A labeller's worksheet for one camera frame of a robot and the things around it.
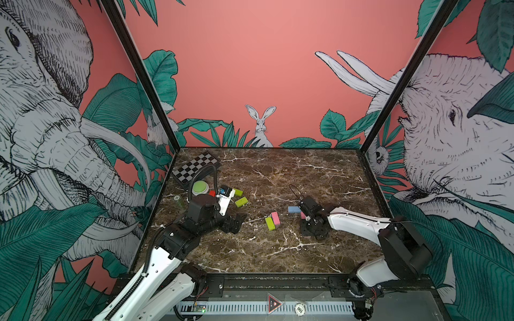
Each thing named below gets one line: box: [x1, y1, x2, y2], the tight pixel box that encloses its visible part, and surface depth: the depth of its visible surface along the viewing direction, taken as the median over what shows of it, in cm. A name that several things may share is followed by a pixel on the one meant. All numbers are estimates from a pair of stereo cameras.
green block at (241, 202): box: [234, 196, 249, 208], surface depth 98 cm
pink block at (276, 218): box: [271, 211, 281, 226], surface depth 93 cm
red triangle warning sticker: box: [267, 294, 283, 315], surface depth 71 cm
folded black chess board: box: [172, 151, 222, 187], surface depth 112 cm
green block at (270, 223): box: [265, 216, 276, 231], surface depth 92 cm
